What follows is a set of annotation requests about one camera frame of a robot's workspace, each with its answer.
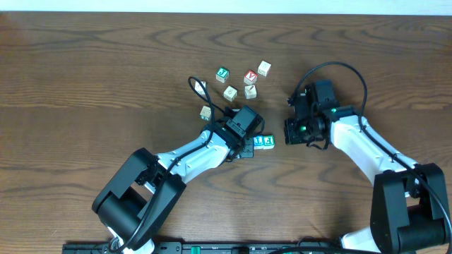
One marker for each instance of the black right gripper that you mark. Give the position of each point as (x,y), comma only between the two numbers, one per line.
(292,135)

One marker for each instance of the blue letter L wooden block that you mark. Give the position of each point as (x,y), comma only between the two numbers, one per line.
(258,142)

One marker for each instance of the green letter F wooden block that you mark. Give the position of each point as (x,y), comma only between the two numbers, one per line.
(268,142)

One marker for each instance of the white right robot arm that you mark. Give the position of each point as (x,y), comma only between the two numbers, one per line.
(409,209)

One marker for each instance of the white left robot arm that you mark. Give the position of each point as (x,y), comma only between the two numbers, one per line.
(139,197)

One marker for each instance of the plain block left near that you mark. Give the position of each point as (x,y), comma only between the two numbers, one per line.
(206,113)

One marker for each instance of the plain pictured wooden block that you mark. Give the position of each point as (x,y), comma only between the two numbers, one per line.
(250,91)

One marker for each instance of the yellow framed wooden block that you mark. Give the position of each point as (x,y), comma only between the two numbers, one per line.
(230,93)

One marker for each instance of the red letter A wooden block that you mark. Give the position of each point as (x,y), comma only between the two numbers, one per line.
(250,77)

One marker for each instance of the red letter M wooden block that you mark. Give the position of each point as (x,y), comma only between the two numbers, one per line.
(264,68)

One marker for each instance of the green letter J wooden block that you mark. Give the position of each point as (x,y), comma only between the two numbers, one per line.
(222,74)

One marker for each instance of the dark green side wooden block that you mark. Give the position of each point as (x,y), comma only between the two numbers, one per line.
(200,87)

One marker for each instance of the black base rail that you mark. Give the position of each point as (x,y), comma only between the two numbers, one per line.
(173,247)

